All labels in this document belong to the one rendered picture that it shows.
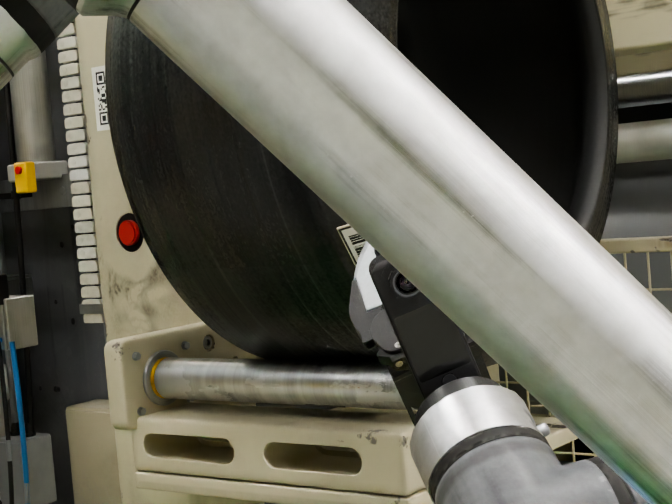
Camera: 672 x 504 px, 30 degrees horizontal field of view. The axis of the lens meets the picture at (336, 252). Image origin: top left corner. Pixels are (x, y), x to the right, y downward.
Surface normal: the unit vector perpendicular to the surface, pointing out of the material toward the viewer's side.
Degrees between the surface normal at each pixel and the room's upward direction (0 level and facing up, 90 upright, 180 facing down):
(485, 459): 43
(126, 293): 90
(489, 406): 35
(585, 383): 111
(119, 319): 90
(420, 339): 99
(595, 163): 62
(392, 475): 90
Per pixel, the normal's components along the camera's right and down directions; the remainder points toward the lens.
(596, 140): -0.59, -0.26
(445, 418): -0.53, -0.56
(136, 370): 0.79, -0.04
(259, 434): -0.60, 0.09
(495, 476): -0.32, -0.68
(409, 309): 0.07, 0.21
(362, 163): -0.15, 0.34
